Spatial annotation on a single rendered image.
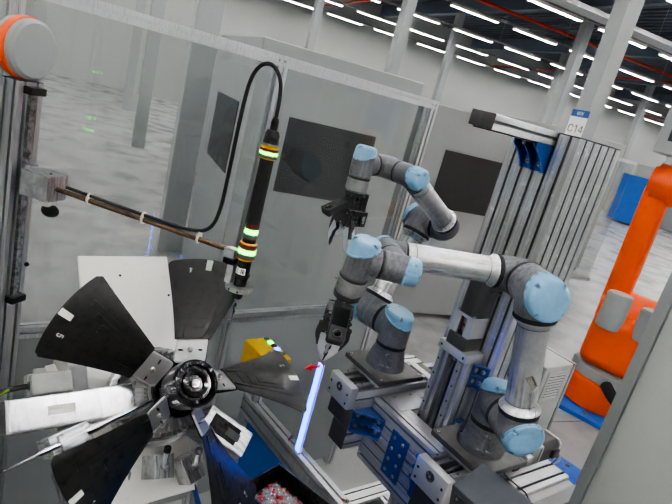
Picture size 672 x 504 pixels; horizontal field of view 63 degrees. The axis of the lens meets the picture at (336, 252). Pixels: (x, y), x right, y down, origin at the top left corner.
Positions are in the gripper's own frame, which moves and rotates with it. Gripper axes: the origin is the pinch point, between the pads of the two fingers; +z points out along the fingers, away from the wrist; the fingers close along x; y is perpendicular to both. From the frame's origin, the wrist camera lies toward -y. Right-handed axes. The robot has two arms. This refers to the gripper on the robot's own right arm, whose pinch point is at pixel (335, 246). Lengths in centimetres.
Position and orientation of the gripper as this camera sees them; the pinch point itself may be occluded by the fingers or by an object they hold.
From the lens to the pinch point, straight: 187.0
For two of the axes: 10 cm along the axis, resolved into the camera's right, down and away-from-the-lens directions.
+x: -5.9, -3.7, 7.2
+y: 7.7, 0.1, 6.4
